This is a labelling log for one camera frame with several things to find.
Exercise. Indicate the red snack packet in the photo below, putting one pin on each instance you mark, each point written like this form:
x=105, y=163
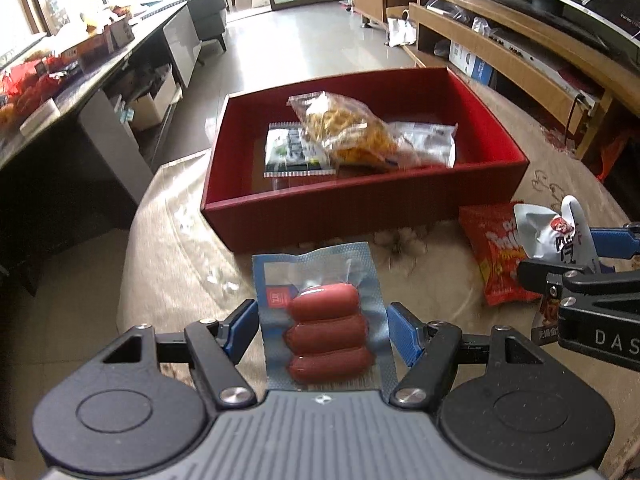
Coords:
x=492, y=260

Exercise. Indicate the white plastic bag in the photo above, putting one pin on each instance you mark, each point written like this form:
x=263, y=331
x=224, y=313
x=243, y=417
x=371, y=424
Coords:
x=402, y=32

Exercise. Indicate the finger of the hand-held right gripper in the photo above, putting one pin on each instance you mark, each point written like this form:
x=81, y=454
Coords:
x=615, y=242
x=537, y=275

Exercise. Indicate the white storage box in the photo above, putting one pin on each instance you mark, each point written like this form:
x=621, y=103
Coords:
x=150, y=105

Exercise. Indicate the silver set-top device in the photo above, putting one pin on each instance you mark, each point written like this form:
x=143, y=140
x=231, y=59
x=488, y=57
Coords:
x=545, y=67

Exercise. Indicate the green black snack packet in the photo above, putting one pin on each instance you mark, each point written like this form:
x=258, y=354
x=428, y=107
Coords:
x=290, y=150

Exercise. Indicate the red cardboard box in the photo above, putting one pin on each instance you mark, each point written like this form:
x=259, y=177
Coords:
x=350, y=205

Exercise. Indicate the white blue box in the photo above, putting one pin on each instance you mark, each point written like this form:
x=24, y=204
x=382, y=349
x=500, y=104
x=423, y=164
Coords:
x=470, y=62

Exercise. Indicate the vacuum-packed sausage pack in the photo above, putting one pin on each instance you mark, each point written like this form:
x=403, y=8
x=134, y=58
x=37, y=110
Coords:
x=325, y=325

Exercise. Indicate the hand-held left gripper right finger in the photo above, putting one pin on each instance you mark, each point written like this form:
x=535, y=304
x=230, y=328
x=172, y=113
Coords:
x=402, y=330

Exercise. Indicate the black television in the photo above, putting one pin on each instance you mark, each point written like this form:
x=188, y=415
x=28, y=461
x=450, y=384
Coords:
x=575, y=10

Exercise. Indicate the long dark-topped desk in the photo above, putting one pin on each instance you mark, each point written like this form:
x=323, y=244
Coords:
x=100, y=75

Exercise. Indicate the pile of red snack packets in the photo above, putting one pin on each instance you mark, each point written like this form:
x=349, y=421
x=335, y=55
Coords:
x=30, y=80

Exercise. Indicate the grey sofa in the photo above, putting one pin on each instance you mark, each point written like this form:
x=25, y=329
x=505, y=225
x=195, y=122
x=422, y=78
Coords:
x=207, y=15

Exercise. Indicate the wooden television cabinet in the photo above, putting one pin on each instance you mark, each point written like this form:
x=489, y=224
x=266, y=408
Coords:
x=530, y=30

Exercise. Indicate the orange plastic bag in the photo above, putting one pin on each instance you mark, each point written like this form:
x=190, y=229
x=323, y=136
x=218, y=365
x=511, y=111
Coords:
x=620, y=157

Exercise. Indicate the clear white snack packet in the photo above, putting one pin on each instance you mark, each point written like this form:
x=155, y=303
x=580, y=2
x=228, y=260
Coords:
x=430, y=140

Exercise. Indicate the yellow noodle snack bag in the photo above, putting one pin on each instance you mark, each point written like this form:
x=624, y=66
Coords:
x=345, y=130

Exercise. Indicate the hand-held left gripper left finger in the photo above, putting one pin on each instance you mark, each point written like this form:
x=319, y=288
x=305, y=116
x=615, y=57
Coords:
x=242, y=327

